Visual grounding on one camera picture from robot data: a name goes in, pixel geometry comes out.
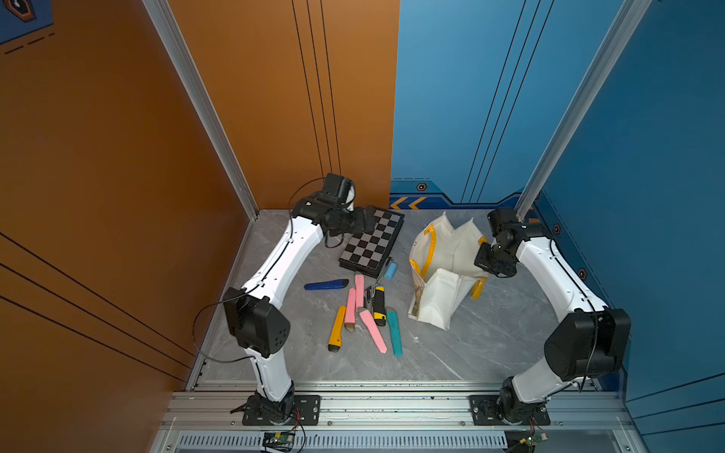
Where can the black white chessboard box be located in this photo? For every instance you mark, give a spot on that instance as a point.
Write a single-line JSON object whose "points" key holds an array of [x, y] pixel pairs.
{"points": [[365, 254]]}

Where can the light blue small cylinder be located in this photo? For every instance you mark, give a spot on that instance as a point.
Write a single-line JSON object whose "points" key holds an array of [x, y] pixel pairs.
{"points": [[390, 270]]}

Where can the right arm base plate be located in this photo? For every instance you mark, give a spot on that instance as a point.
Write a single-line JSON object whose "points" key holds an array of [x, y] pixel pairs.
{"points": [[489, 410]]}

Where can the canvas pouch with farm picture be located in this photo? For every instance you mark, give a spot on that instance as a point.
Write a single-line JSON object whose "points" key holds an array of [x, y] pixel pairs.
{"points": [[444, 274]]}

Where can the aluminium corner post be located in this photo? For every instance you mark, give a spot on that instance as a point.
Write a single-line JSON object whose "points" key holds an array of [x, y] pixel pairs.
{"points": [[613, 44], [165, 23]]}

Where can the left aluminium corner post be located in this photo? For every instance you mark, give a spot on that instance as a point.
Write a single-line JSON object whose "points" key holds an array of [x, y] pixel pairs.
{"points": [[165, 23]]}

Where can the black yellow utility knife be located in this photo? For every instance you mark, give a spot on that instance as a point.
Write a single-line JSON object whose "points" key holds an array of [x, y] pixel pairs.
{"points": [[379, 309]]}

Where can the dark blue utility knife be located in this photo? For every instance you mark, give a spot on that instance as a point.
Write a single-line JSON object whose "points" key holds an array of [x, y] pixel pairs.
{"points": [[336, 284]]}

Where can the aluminium front rail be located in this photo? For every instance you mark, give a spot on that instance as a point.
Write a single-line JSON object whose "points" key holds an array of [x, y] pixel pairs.
{"points": [[394, 416]]}

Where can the silver black folding knife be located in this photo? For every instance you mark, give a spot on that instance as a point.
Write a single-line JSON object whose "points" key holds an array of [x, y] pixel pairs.
{"points": [[369, 296]]}

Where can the teal utility knife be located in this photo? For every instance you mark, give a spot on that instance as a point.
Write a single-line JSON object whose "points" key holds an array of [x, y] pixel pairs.
{"points": [[394, 327]]}

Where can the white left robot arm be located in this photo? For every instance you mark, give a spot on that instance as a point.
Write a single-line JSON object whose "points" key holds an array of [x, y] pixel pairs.
{"points": [[254, 312]]}

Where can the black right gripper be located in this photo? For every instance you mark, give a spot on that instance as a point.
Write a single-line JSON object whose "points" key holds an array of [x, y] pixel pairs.
{"points": [[480, 262]]}

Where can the left green circuit board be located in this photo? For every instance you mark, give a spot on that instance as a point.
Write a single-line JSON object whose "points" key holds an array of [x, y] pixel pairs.
{"points": [[278, 441]]}

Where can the right green circuit board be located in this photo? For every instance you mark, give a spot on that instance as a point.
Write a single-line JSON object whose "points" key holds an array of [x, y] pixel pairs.
{"points": [[533, 440]]}

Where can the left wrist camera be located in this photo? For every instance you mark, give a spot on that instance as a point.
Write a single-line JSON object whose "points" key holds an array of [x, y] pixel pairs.
{"points": [[340, 190]]}

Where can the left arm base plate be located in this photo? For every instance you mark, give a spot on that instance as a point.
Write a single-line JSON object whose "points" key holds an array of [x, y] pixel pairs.
{"points": [[294, 408]]}

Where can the right aluminium corner post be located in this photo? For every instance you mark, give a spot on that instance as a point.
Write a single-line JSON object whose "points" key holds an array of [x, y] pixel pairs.
{"points": [[613, 44]]}

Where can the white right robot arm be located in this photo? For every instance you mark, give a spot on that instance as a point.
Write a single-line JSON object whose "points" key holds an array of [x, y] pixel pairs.
{"points": [[589, 342]]}

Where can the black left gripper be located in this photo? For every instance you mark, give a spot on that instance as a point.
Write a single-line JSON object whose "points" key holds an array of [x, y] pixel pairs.
{"points": [[369, 219]]}

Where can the green circuit board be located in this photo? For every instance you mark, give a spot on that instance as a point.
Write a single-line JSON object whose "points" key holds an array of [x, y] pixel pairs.
{"points": [[278, 441], [533, 440]]}

